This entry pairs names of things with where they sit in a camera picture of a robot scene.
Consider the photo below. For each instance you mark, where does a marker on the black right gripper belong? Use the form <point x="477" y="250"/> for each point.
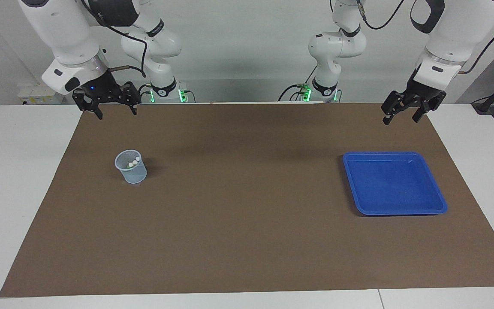
<point x="101" y="88"/>

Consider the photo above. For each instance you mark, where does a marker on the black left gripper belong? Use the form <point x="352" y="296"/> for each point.
<point x="425" y="95"/>

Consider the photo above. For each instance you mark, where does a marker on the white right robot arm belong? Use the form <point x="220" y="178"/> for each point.
<point x="67" y="34"/>

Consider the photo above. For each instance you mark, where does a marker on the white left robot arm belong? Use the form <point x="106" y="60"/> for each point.
<point x="457" y="30"/>

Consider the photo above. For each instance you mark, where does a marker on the blue plastic tray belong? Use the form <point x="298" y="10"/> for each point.
<point x="395" y="184"/>

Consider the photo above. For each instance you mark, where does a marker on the translucent mesh pen cup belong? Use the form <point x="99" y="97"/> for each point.
<point x="133" y="175"/>

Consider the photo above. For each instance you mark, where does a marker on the brown table mat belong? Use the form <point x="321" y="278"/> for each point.
<point x="247" y="214"/>

